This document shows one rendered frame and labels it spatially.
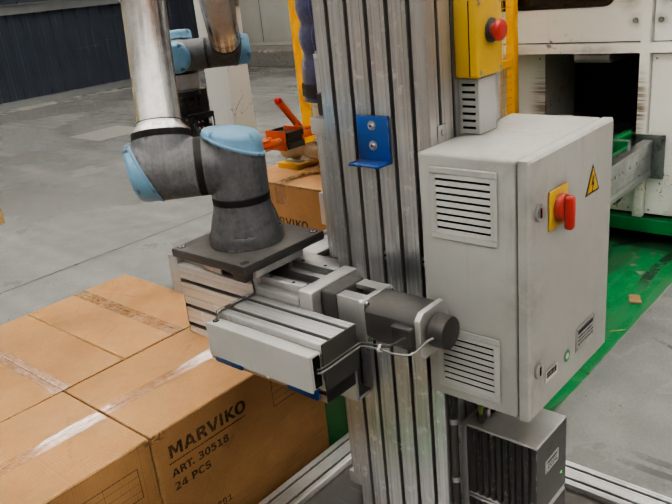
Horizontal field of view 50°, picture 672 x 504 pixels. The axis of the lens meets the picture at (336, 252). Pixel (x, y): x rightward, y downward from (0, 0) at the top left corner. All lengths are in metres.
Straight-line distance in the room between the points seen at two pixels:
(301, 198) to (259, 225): 0.76
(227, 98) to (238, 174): 1.93
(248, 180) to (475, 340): 0.52
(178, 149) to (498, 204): 0.61
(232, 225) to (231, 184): 0.08
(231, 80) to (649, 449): 2.20
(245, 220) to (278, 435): 0.89
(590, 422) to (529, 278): 1.55
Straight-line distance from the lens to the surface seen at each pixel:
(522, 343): 1.26
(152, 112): 1.43
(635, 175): 3.86
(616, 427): 2.70
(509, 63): 4.17
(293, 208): 2.20
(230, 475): 2.05
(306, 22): 2.30
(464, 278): 1.26
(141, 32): 1.47
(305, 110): 3.71
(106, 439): 1.86
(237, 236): 1.41
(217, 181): 1.39
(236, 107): 3.31
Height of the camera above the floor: 1.52
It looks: 21 degrees down
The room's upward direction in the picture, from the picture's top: 6 degrees counter-clockwise
